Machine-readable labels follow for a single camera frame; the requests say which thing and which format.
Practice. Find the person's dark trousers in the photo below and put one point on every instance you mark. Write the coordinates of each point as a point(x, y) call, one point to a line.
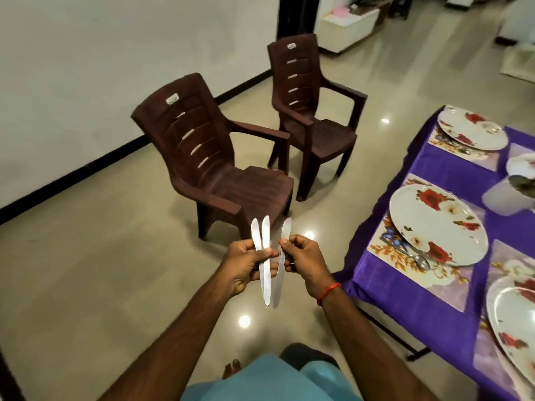
point(297, 355)

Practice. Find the bundle of steel knives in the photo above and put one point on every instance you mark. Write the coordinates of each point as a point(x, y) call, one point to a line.
point(266, 292)

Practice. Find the brown plastic chair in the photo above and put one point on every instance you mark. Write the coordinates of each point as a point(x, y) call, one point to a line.
point(242, 188)
point(326, 133)

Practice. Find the person's teal t-shirt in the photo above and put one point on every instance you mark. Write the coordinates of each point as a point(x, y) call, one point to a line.
point(267, 380)

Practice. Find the person's right forearm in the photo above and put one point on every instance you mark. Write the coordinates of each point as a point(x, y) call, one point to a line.
point(376, 351)

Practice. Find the person's left foot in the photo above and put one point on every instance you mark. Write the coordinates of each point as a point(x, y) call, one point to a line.
point(232, 368)

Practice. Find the person's left hand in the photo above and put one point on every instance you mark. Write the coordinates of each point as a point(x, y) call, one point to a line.
point(242, 268)

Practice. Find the person's left forearm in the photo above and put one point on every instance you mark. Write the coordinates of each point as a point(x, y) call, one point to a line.
point(171, 351)

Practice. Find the white floral plate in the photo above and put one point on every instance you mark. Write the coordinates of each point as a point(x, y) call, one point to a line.
point(439, 221)
point(472, 127)
point(514, 325)

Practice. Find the white low cabinet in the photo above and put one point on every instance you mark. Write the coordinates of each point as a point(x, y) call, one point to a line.
point(347, 29)

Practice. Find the person's right hand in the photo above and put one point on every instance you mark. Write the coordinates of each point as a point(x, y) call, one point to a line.
point(308, 263)

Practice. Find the green plant in white pot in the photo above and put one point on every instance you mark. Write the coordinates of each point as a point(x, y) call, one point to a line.
point(516, 200)

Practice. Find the purple tablecloth table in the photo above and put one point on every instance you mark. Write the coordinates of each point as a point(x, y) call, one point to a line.
point(418, 321)

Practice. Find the red wrist thread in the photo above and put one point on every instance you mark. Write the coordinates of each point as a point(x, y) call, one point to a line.
point(328, 293)

